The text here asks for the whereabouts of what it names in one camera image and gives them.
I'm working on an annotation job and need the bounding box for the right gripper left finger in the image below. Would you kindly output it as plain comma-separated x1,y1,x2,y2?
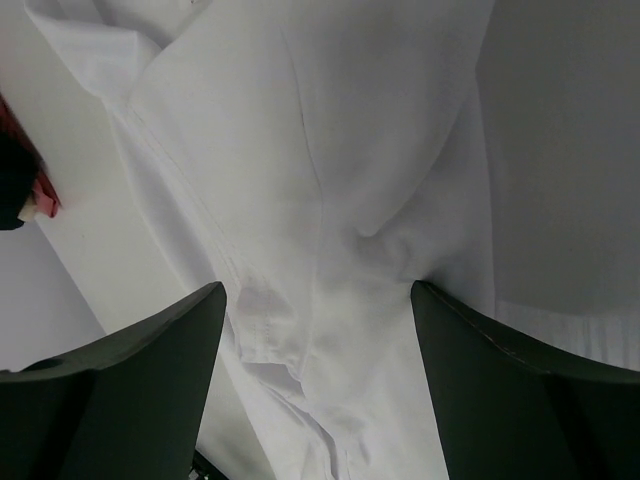
1,282,225,479

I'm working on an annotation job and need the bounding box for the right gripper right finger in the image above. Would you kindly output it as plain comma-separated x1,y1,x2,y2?
411,281,639,479

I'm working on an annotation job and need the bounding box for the white t shirt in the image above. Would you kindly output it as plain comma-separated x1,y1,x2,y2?
25,1,639,479

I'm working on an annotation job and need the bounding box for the bottom pink folded shirt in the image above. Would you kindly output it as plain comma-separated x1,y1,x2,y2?
32,168,60,218

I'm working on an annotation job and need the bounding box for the pink folded shirt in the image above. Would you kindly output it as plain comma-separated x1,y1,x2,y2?
1,97,44,169
32,168,60,218

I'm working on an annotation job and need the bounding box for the top pink folded shirt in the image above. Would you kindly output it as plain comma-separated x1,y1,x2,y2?
1,97,44,169

